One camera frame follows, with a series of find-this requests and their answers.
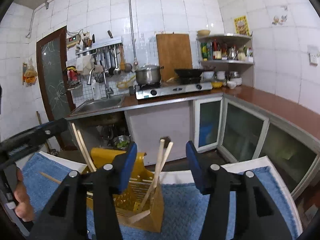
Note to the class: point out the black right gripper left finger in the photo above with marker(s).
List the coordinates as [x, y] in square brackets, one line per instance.
[65, 214]

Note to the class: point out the black wok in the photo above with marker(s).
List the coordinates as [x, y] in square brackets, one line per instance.
[189, 73]

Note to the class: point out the wooden cutting board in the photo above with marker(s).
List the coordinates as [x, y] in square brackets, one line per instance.
[174, 52]

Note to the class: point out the stainless steel sink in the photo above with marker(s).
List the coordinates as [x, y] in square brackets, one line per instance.
[99, 105]

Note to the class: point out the glass cabinet door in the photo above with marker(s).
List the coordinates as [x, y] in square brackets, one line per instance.
[207, 122]

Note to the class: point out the brown framed glass door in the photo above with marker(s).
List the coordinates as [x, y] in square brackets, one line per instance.
[51, 56]

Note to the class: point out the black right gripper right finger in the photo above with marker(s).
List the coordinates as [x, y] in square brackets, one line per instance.
[238, 198]

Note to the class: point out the steel cooking pot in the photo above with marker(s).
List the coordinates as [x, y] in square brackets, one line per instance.
[148, 74]

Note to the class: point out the wooden chopstick group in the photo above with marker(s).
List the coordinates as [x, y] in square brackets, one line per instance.
[50, 178]

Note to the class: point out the red wire basket items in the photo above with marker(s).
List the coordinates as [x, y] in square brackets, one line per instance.
[73, 78]

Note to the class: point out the blue textured towel mat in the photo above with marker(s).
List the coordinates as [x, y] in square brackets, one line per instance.
[184, 206]

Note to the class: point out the corner wall shelf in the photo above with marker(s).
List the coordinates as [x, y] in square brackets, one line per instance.
[228, 52]

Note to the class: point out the stainless gas stove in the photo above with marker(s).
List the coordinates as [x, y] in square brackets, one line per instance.
[165, 89]

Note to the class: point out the chrome kitchen faucet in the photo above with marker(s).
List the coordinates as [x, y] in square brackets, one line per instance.
[101, 70]

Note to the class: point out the person's left hand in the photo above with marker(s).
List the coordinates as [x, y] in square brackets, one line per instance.
[24, 209]

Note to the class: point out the hanging utensil rack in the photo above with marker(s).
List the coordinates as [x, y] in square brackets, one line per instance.
[106, 53]

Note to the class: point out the yellow wall poster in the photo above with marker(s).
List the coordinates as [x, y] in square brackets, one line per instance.
[241, 26]

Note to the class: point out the gold perforated utensil holder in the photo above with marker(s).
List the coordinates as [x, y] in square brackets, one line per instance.
[127, 203]

